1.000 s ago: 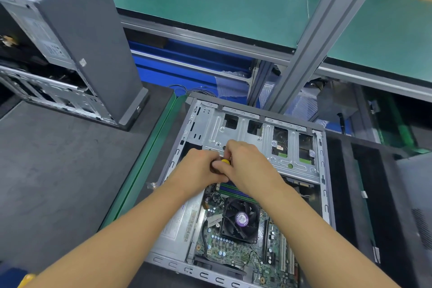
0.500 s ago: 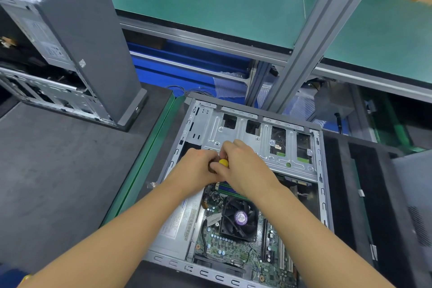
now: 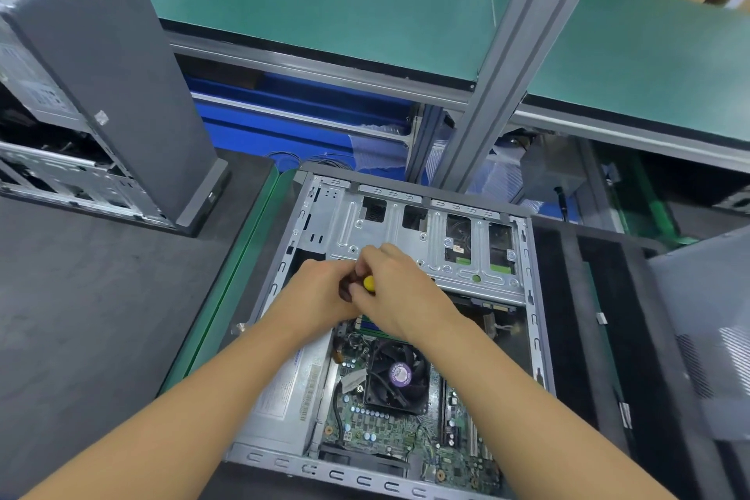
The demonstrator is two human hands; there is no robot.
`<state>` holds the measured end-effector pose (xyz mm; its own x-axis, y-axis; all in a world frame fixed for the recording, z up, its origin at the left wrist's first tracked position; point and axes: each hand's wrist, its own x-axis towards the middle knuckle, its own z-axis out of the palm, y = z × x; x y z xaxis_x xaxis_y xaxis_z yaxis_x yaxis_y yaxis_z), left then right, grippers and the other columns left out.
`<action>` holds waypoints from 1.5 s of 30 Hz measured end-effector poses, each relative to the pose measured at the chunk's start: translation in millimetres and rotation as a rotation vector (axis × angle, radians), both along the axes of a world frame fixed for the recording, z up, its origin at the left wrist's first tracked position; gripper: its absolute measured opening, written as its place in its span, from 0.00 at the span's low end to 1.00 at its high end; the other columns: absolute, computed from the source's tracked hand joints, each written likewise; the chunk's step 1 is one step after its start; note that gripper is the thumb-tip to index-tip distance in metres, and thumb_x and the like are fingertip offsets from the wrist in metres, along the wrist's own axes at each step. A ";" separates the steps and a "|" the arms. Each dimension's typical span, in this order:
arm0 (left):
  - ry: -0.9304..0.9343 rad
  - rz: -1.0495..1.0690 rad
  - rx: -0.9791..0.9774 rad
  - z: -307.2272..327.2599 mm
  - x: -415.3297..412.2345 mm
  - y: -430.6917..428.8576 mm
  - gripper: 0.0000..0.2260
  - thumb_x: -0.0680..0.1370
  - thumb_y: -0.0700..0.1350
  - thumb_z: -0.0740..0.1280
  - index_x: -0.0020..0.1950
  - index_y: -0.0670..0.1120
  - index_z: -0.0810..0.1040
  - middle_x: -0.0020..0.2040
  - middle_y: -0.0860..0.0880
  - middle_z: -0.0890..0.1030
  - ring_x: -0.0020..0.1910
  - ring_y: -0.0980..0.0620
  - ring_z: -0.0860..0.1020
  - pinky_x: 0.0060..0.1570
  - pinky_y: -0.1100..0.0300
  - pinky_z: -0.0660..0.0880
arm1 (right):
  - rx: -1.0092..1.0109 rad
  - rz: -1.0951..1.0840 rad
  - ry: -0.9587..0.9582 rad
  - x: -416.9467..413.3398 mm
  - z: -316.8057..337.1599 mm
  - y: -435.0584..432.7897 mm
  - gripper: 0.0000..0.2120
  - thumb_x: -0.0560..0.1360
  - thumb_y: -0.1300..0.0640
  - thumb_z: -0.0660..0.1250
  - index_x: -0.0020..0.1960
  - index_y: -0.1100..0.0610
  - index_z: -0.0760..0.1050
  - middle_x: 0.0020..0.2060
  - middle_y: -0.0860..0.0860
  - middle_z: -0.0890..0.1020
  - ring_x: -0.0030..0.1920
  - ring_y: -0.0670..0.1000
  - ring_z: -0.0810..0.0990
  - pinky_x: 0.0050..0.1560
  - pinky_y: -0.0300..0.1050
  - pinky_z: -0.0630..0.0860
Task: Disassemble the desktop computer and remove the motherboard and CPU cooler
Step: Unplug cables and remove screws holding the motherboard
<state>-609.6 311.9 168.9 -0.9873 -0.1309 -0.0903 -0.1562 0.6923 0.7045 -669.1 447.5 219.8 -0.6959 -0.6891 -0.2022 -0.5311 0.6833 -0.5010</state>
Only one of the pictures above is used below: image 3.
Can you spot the person's right hand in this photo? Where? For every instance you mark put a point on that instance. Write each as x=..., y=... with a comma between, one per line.
x=404, y=295

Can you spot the person's left hand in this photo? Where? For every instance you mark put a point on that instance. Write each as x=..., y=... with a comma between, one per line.
x=316, y=301

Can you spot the dark grey computer case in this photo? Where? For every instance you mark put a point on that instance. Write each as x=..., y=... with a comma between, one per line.
x=410, y=224

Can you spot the black CPU fan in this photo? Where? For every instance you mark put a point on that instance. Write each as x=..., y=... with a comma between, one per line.
x=396, y=373

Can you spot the green motherboard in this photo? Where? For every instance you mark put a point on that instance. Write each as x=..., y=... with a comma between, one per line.
x=398, y=435

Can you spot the silver computer case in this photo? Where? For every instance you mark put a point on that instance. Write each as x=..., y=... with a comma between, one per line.
x=106, y=84

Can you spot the grey case side panel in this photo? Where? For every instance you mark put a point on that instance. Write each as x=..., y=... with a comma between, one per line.
x=709, y=330

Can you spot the person's right forearm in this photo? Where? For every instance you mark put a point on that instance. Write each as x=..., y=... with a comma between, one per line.
x=551, y=423

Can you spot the person's left forearm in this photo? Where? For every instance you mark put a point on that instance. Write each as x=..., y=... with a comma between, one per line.
x=176, y=423

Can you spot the silver power supply unit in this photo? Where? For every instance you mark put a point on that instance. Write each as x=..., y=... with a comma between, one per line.
x=287, y=394

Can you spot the clear plastic bag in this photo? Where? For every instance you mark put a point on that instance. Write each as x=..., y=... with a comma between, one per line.
x=498, y=172

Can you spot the blue plastic crate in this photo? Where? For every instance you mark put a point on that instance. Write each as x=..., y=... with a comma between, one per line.
x=305, y=125

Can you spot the black divided foam tray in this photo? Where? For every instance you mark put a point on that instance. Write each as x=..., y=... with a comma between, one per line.
x=609, y=341

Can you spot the thick aluminium frame post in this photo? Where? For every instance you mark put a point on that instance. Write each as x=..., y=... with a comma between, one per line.
x=516, y=48

